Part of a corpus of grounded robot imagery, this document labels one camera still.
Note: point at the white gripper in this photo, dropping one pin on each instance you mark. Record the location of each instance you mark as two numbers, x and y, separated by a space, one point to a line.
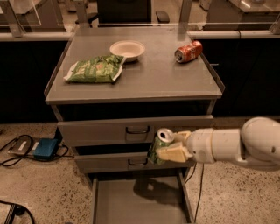
199 145

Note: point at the green soda can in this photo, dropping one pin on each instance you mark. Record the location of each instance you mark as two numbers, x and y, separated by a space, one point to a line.
163 138

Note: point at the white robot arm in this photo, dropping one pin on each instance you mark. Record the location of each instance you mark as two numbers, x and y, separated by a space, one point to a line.
256 145

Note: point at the top grey drawer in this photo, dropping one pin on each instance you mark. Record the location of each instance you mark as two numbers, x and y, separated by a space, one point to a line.
126 131

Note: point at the grey drawer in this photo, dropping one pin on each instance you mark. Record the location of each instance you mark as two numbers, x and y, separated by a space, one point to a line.
126 131
140 197
119 158

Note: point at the bottom grey drawer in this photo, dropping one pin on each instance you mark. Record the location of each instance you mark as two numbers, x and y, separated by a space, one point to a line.
140 197

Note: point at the middle grey drawer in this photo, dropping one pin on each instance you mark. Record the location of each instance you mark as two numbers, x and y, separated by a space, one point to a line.
119 158

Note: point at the grey drawer cabinet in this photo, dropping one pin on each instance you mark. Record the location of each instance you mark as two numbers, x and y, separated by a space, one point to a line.
155 85

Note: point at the orange soda can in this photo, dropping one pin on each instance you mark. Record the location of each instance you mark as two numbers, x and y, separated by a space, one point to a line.
189 52

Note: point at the white paper bowl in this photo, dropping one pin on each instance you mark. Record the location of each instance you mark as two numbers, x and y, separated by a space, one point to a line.
131 50

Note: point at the green chip bag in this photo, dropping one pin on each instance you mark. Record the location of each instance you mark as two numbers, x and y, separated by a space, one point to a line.
101 69

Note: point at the blue power box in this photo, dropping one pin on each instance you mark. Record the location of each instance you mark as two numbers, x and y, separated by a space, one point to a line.
45 148

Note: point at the silver flat device on floor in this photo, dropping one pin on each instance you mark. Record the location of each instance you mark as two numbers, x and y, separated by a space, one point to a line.
23 146

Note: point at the black object bottom left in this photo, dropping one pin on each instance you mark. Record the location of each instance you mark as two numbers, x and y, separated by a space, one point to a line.
16 210

